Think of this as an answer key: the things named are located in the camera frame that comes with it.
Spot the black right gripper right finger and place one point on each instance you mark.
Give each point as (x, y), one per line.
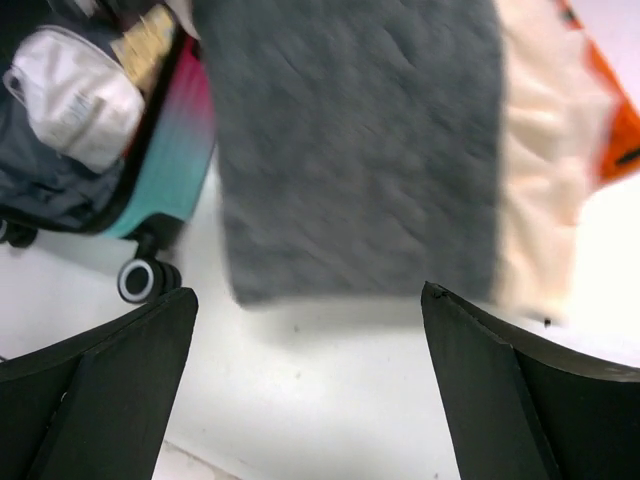
(519, 406)

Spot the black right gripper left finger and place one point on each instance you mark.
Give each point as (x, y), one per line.
(97, 405)

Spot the grey cream fleece blanket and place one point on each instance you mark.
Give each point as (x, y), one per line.
(367, 147)

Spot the beige cardboard box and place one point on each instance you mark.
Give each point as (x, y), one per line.
(141, 49)

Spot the pink teal suitcase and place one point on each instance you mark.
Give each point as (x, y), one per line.
(152, 189)

